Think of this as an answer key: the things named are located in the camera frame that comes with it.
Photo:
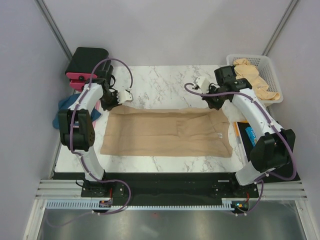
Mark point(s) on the white cable duct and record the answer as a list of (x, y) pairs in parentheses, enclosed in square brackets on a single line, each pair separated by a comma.
[(69, 204)]

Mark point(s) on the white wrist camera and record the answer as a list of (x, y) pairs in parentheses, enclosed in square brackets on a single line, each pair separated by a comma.
[(202, 83), (124, 96)]

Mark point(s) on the upper black pink drawer box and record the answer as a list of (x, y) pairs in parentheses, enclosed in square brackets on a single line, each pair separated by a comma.
[(83, 62)]

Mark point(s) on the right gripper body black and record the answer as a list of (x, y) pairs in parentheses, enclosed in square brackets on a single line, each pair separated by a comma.
[(215, 102)]

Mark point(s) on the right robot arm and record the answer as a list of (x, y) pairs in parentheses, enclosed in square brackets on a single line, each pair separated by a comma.
[(273, 152)]

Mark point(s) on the black pink drawer box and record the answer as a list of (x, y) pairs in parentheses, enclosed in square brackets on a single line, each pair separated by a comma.
[(83, 62), (77, 85)]

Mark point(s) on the lower black pink drawer box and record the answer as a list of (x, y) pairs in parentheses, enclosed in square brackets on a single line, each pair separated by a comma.
[(77, 85)]

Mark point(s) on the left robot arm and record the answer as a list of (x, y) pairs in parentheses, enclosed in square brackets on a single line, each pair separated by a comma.
[(76, 128)]

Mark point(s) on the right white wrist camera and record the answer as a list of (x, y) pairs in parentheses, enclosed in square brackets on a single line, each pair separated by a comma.
[(202, 83)]

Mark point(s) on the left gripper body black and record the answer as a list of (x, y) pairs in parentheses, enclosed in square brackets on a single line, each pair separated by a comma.
[(109, 100)]

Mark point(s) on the blue t shirt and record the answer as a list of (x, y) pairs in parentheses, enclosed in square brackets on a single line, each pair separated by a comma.
[(65, 103)]

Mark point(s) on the blue storey treehouse book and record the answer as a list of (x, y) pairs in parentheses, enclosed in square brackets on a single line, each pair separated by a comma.
[(251, 135)]

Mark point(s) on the pink cloth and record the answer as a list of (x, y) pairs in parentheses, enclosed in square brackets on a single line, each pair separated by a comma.
[(95, 122)]

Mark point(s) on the light yellow t shirt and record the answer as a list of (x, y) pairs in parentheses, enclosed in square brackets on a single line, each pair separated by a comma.
[(245, 70)]

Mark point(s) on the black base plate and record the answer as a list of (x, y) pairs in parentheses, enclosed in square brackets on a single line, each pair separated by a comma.
[(168, 189)]

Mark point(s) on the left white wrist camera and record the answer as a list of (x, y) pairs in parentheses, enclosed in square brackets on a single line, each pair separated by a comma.
[(124, 96)]

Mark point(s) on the white plastic basket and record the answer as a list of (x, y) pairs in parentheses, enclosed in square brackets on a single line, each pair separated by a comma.
[(266, 71)]

